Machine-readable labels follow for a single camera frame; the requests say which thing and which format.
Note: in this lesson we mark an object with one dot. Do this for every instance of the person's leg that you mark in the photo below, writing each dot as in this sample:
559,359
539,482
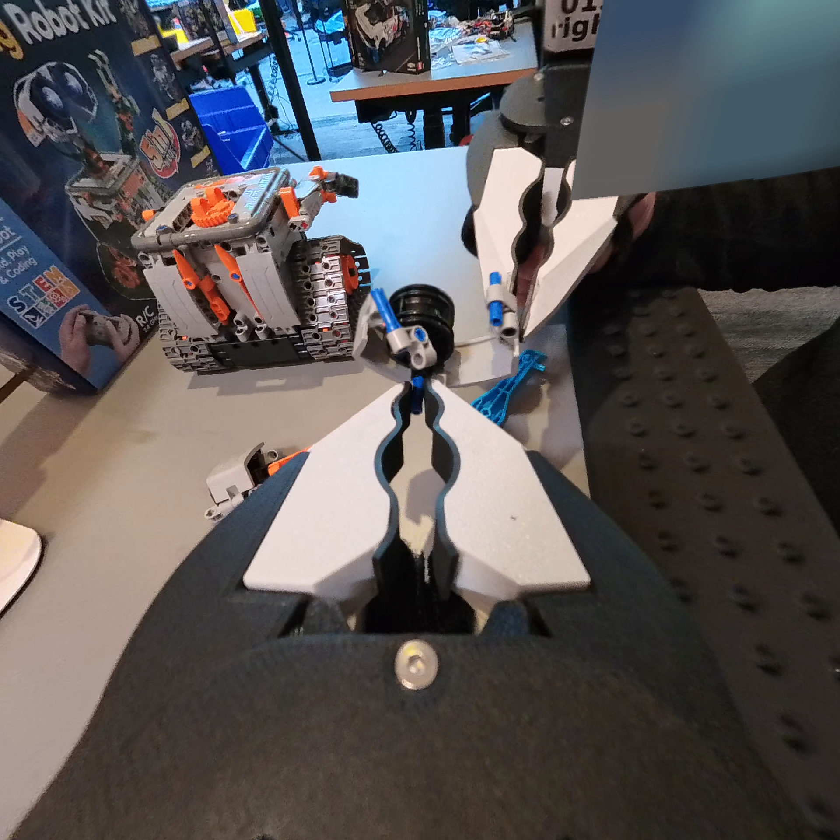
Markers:
814,420

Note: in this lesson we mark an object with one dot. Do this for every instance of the black kit box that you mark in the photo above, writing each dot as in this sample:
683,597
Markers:
387,39

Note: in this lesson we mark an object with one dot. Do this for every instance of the black wheel brick assembly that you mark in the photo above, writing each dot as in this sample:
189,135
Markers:
420,315

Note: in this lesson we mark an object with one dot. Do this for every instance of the grey orange brick assembly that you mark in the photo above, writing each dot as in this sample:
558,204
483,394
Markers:
229,479

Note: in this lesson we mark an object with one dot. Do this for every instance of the blue robot kit box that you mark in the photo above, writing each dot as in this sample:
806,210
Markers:
65,164

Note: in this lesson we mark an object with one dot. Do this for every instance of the grey orange tracked toy robot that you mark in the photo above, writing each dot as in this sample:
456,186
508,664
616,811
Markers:
262,282

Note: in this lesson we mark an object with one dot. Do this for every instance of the black pole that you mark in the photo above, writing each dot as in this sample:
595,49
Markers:
289,79

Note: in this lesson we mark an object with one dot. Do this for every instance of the person's right hand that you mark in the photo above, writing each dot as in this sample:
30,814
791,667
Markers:
636,213

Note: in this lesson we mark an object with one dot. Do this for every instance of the blue plastic bin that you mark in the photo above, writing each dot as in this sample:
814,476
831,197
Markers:
229,131

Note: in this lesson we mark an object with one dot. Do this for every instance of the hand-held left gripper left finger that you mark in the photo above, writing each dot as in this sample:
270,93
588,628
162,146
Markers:
315,518

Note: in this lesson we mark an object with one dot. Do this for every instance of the grey curved panel brick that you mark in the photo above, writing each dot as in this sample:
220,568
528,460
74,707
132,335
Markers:
504,325

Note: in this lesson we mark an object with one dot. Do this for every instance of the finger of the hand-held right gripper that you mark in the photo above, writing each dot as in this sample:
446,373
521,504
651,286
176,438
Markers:
499,210
577,243

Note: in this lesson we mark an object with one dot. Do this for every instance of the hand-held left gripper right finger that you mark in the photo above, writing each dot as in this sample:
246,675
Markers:
525,538

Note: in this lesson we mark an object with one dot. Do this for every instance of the person's right forearm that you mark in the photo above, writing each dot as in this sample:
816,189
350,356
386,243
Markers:
722,236

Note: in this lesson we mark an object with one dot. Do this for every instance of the blue brick separator tool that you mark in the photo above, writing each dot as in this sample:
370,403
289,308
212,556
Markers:
499,400

